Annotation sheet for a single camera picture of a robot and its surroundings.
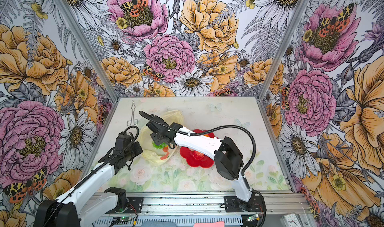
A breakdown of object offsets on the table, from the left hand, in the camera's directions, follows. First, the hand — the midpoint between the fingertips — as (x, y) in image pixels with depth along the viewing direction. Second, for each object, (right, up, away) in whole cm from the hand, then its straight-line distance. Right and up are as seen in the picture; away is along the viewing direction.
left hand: (139, 151), depth 87 cm
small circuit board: (-3, -28, -16) cm, 32 cm away
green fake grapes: (+10, +1, +6) cm, 12 cm away
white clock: (+76, -26, -18) cm, 82 cm away
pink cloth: (+42, -29, -18) cm, 54 cm away
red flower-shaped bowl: (+27, -2, +4) cm, 27 cm away
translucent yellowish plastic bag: (+8, -1, -2) cm, 8 cm away
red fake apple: (+33, -2, -2) cm, 34 cm away
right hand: (+13, +8, -4) cm, 16 cm away
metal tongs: (-11, +15, +21) cm, 28 cm away
